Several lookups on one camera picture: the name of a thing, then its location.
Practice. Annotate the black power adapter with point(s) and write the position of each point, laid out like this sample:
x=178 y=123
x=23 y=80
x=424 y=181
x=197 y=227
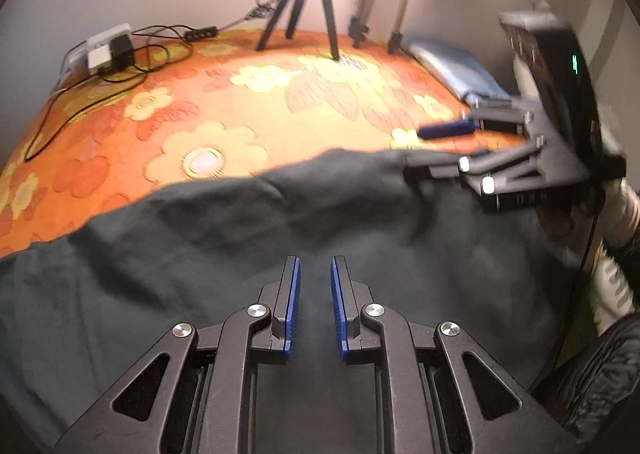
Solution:
x=121 y=51

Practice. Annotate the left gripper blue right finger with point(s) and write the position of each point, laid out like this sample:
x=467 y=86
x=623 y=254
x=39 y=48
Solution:
x=345 y=308

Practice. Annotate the dark green pants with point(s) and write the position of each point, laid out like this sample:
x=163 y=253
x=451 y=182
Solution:
x=78 y=311

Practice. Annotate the white power strip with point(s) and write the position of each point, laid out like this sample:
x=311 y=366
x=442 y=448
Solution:
x=76 y=61

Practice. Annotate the right hand white glove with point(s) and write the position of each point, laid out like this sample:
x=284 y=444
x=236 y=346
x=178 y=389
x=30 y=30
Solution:
x=619 y=218

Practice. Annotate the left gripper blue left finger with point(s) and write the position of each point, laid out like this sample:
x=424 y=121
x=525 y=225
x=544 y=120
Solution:
x=284 y=311

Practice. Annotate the folded blue jeans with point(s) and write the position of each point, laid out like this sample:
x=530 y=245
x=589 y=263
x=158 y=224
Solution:
x=457 y=70

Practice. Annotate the orange floral bed cover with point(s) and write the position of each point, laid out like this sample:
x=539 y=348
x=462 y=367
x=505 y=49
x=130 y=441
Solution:
x=216 y=109

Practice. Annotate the green white patterned blanket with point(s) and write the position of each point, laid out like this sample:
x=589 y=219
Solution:
x=609 y=293

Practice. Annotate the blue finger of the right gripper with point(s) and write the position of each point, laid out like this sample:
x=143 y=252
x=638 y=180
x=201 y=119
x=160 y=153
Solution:
x=446 y=130
x=436 y=165

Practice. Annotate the white power adapter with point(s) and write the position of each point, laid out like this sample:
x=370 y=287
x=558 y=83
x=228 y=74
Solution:
x=99 y=59

